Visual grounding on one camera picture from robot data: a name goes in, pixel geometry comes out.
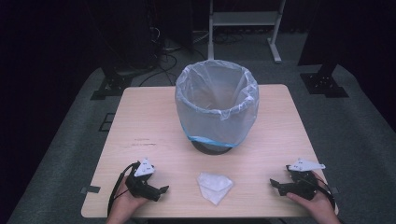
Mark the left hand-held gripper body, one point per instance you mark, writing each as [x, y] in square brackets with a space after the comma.
[141, 182]

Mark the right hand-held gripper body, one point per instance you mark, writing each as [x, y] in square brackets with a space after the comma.
[303, 183]

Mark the person's left hand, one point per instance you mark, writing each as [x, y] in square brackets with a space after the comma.
[126, 202]

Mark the person's right hand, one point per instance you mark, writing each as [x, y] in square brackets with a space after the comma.
[319, 203]

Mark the grey tape piece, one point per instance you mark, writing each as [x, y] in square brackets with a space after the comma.
[90, 189]
[334, 190]

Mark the white crumpled tissue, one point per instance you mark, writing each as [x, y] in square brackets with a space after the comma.
[214, 186]

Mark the bin with clear liner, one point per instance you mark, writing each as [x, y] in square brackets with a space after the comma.
[214, 102]

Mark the black stand base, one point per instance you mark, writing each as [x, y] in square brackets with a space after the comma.
[323, 82]
[112, 85]

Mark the white metal stand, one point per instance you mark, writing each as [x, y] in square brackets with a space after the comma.
[243, 18]

